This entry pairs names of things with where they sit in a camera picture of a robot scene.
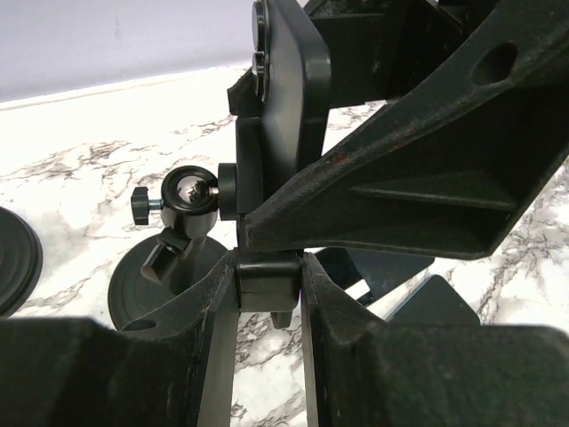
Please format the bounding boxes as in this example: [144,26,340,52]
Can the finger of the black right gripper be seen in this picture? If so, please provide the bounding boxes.
[304,0,496,108]
[244,1,568,260]

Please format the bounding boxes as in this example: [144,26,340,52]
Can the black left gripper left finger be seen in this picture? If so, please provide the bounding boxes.
[1,253,238,426]

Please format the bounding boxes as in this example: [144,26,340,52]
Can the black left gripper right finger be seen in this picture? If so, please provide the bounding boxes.
[301,254,568,426]

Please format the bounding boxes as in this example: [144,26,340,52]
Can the black phone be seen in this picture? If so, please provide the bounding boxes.
[252,1,332,198]
[387,275,481,326]
[316,247,435,307]

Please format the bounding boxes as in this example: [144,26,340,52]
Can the black phone stand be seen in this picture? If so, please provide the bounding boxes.
[1,207,44,318]
[108,113,306,333]

